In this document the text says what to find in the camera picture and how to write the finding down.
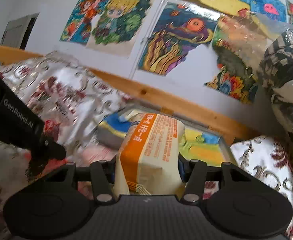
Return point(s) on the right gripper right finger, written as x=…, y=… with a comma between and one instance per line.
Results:
x=201, y=181

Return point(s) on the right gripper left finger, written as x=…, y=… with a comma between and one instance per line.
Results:
x=94, y=174

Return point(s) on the orange cream bread package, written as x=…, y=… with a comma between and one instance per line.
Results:
x=147, y=161

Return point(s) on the red snack packet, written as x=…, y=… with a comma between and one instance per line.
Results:
x=47, y=152

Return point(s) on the green cartoon drawing sheet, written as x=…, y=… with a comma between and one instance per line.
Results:
x=195, y=144

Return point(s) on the grey cardboard tray box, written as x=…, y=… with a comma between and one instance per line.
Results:
x=161, y=137

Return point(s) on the floral satin bedspread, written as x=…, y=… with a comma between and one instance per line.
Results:
x=266, y=158

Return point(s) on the mermaid girl poster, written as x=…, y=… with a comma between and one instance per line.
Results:
x=78, y=26

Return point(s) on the bagged folded quilts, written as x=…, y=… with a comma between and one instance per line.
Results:
x=275, y=74

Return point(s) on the blond child poster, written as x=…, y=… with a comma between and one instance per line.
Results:
x=118, y=26

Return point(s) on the green flower poster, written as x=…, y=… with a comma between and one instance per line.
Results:
x=240, y=44

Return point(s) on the swirly orange purple poster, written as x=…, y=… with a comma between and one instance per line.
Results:
x=180, y=28

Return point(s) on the wooden bed frame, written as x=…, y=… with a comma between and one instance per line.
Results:
x=146, y=92

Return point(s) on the grey wall panel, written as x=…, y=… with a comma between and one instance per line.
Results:
x=18, y=31

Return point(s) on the white wall pipe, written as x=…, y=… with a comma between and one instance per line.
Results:
x=147, y=34

